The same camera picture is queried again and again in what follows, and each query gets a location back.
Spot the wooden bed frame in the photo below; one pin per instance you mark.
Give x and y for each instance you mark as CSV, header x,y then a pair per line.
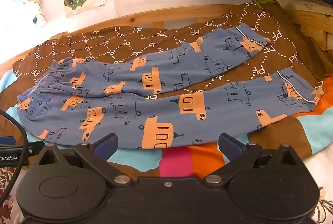
x,y
156,13

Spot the colourful patchwork blanket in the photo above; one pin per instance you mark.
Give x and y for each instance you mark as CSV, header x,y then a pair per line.
x,y
312,133

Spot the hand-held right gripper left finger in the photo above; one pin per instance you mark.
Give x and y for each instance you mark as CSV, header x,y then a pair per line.
x,y
106,148

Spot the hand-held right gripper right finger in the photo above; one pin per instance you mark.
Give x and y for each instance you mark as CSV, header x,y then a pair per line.
x,y
230,148

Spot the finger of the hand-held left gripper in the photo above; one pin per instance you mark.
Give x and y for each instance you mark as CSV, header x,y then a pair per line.
x,y
7,140

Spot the blue pants with orange print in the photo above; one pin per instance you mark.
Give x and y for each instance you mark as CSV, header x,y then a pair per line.
x,y
182,78

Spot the white floral bed sheet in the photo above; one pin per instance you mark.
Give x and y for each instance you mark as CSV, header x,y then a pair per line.
x,y
320,169

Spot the pale blue wall poster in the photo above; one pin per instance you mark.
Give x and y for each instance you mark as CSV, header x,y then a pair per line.
x,y
28,2

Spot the brown patterned blanket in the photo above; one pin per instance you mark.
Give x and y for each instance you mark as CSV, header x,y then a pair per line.
x,y
104,39

